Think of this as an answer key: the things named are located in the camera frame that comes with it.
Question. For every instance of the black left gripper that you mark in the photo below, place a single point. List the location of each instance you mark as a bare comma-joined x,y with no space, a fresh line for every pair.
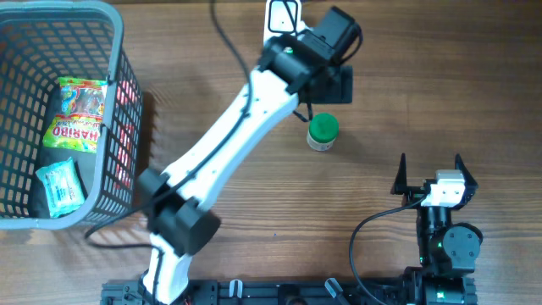
341,86

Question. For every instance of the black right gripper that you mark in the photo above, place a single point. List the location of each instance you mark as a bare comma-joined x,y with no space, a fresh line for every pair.
413,193

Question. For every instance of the green-lid white jar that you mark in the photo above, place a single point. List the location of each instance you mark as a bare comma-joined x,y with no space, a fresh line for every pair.
322,132

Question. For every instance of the Haribo gummy candy bag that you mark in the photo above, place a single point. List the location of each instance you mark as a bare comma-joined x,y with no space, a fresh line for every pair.
76,125

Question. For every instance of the teal tissue pack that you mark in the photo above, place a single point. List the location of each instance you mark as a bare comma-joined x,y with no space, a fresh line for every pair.
62,186

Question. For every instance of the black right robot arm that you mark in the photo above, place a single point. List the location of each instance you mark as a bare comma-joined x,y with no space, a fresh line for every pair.
447,250

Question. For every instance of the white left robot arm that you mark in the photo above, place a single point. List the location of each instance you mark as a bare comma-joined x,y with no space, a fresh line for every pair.
296,66

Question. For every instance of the white barcode scanner box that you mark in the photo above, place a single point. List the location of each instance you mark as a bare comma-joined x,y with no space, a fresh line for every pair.
282,17

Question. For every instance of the grey plastic shopping basket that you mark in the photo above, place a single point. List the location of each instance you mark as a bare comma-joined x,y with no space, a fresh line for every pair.
41,42

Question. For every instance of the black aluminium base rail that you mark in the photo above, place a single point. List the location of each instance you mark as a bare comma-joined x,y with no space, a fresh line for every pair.
387,290

